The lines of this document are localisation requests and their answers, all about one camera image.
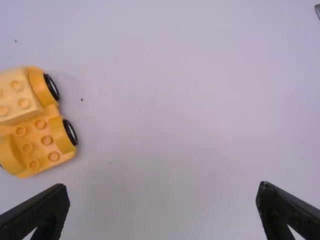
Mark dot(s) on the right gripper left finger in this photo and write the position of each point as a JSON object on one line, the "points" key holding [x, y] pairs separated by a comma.
{"points": [[50, 205]]}

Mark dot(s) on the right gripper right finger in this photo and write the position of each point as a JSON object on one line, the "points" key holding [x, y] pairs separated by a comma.
{"points": [[275, 207]]}

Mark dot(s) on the yellow toy car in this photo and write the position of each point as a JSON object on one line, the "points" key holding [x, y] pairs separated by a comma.
{"points": [[32, 140]]}

